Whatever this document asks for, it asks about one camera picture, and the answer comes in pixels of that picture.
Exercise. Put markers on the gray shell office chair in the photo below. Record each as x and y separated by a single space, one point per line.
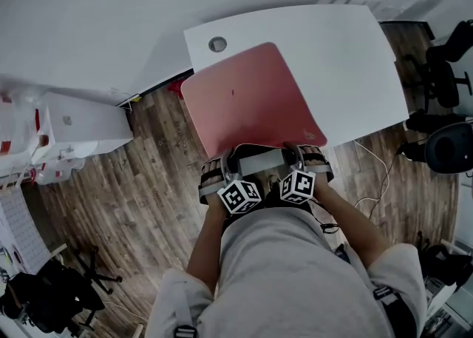
447 148

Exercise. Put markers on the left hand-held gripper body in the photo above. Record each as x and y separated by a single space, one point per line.
240 197

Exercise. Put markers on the white grid panel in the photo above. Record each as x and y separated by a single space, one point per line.
18 229

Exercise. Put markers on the black office chair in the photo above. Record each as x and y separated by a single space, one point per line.
443 81
48 292

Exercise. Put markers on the white cabinet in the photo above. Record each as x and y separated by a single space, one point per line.
85 122

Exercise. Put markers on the white desk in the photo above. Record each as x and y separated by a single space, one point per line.
332 55

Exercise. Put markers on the red desk mat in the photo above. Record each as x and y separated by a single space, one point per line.
251 107

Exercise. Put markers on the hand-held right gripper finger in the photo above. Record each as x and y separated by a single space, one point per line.
298 159

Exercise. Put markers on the person's left hand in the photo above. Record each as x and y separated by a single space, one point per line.
212 174

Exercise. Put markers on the person's left forearm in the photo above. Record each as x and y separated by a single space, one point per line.
207 247

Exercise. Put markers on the person's right hand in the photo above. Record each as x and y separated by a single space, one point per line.
316 157

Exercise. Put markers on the clear plastic bags with red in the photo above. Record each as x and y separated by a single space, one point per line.
18 125

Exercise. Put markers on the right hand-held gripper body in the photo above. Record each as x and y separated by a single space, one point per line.
299 186

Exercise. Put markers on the person's gray shirt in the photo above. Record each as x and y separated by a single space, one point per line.
281 277

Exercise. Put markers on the person's right forearm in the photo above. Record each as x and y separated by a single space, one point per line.
351 225

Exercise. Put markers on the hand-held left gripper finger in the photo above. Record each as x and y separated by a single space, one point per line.
226 166

